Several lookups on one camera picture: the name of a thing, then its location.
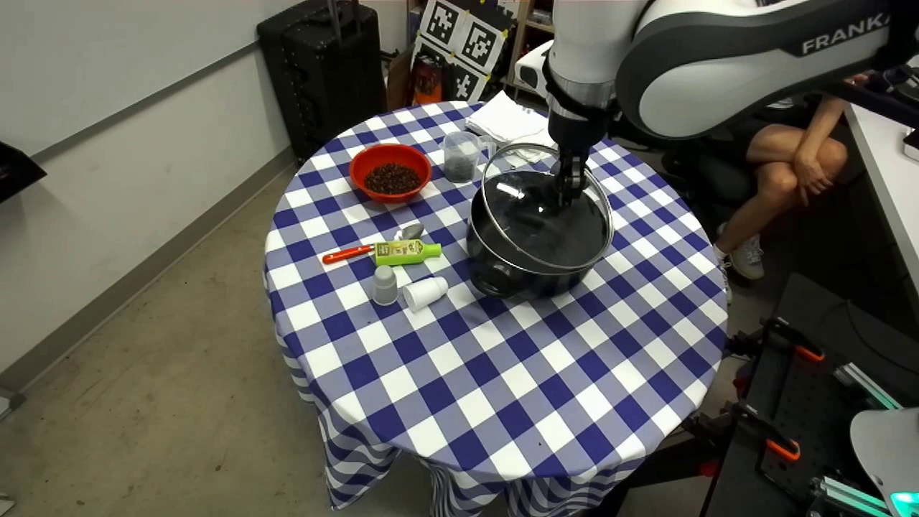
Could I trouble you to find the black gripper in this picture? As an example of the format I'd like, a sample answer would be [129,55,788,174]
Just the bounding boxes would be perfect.
[555,127,600,213]

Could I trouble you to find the round glass pot lid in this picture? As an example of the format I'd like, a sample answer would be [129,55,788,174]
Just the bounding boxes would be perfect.
[477,141,614,281]

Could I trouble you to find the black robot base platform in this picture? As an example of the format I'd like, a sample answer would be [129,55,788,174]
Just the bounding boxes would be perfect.
[700,269,919,517]

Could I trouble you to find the forearm of seated person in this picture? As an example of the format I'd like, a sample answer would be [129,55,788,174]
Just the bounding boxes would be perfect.
[808,94,855,156]

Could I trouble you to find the black cooking pot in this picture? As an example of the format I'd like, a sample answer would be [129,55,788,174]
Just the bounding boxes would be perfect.
[465,181,614,302]

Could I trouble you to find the seated person hand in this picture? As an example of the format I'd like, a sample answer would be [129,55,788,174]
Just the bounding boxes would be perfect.
[791,141,844,203]

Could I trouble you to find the folded white towel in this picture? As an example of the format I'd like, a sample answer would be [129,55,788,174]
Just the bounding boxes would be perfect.
[465,88,558,151]

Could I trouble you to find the white storage box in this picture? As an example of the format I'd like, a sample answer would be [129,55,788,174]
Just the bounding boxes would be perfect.
[512,38,558,98]

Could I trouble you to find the green tube package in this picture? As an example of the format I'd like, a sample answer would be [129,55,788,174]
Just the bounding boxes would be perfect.
[371,239,446,269]

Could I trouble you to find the small white cup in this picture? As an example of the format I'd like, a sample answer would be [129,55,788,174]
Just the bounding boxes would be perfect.
[398,272,452,311]

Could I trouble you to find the red bowl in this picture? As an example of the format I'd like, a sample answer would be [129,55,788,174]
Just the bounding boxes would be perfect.
[345,141,436,207]

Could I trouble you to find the white sneaker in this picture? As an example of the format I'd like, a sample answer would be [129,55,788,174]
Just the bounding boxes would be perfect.
[726,232,770,285]

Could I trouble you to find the black white marker tag board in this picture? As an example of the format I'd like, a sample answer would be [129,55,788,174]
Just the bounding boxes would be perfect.
[407,0,513,104]

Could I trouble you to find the seated person bare legs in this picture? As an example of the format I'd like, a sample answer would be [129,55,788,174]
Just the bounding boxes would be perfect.
[712,94,855,252]

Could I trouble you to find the blue white checked tablecloth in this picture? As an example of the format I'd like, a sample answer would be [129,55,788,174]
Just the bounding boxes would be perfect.
[261,98,735,517]

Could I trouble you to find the black orange bar clamp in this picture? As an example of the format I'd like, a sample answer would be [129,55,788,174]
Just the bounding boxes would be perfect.
[757,312,826,368]
[730,400,805,469]

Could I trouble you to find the large black equipment case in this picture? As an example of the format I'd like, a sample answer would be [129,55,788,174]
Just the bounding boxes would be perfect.
[256,0,390,161]

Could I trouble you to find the white counter top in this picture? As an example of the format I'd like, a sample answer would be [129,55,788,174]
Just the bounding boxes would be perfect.
[844,98,919,318]

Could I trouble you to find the grey round plate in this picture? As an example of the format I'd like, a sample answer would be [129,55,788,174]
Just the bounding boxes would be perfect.
[847,404,919,499]

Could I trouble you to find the black angular object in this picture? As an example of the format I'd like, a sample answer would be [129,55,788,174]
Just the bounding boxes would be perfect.
[0,141,48,207]

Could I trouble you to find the teal handled clamp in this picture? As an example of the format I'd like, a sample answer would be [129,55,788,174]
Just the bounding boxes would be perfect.
[829,358,907,413]
[808,470,919,517]

